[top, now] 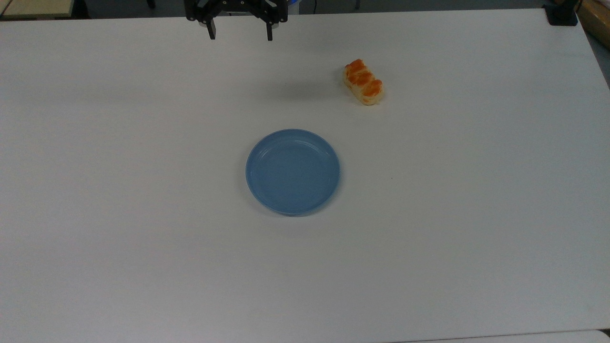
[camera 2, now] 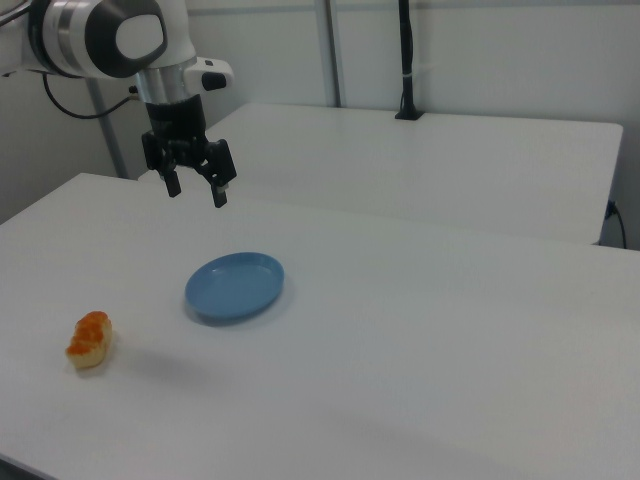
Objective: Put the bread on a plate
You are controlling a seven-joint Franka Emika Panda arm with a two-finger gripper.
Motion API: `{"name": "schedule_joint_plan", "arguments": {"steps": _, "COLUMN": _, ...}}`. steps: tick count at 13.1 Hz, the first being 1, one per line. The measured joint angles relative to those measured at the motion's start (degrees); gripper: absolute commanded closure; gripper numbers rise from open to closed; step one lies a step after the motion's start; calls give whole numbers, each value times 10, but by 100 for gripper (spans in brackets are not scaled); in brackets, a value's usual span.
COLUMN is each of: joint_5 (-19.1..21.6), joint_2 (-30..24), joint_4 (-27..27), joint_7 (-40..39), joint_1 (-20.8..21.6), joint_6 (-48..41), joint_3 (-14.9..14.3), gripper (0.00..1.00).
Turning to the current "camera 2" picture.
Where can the grey metal frame post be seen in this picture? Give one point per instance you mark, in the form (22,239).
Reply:
(334,50)
(107,135)

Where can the blue oval plate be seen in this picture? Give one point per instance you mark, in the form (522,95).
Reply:
(232,287)

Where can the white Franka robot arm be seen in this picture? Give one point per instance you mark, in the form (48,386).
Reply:
(75,35)

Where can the black camera pole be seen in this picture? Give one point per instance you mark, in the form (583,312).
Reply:
(406,55)

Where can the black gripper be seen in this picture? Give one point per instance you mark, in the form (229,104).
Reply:
(177,122)

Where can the bread with orange topping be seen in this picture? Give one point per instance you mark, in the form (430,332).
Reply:
(90,340)

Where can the black pole base clamp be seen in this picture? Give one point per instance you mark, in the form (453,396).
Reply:
(410,115)

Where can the white rear table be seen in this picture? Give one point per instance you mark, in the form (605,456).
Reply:
(425,165)

